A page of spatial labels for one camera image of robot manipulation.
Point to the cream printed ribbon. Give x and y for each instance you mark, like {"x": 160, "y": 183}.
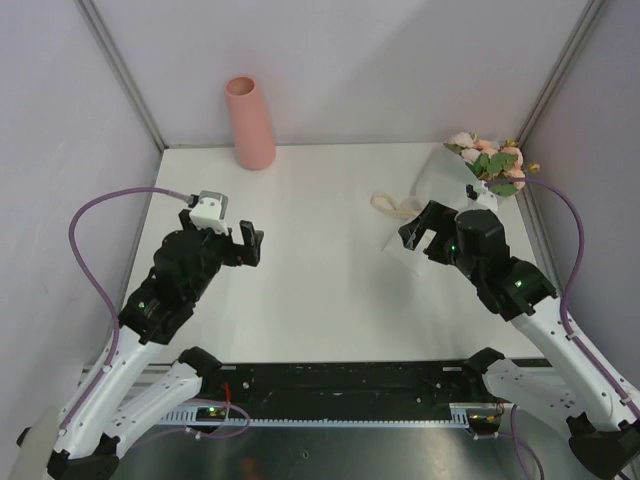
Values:
{"x": 406, "y": 209}

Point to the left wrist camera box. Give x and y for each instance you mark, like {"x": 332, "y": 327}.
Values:
{"x": 211, "y": 209}

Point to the aluminium frame post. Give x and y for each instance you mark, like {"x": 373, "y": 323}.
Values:
{"x": 104, "y": 40}
{"x": 583, "y": 28}

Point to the right aluminium frame post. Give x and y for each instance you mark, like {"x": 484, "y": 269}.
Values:
{"x": 583, "y": 28}

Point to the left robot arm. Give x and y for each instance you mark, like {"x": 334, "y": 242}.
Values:
{"x": 104, "y": 423}

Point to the left aluminium frame post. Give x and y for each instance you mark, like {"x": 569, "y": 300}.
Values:
{"x": 104, "y": 40}

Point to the white slotted cable duct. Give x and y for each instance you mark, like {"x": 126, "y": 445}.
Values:
{"x": 448, "y": 416}

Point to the pink flower bouquet white wrap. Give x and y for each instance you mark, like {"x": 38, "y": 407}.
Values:
{"x": 444, "y": 179}

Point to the pink cylindrical vase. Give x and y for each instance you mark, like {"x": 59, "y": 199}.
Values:
{"x": 250, "y": 124}

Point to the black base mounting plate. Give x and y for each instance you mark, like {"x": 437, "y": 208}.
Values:
{"x": 329, "y": 388}

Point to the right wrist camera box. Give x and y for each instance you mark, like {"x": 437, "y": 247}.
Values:
{"x": 480, "y": 197}

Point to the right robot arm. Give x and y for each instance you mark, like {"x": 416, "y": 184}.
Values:
{"x": 597, "y": 410}

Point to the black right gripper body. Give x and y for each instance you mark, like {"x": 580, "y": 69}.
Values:
{"x": 443, "y": 246}

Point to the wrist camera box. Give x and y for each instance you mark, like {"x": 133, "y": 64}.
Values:
{"x": 480, "y": 197}
{"x": 211, "y": 209}

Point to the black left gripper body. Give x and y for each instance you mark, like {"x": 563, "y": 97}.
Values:
{"x": 218, "y": 249}

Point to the aluminium front rail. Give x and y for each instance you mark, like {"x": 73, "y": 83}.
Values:
{"x": 154, "y": 372}

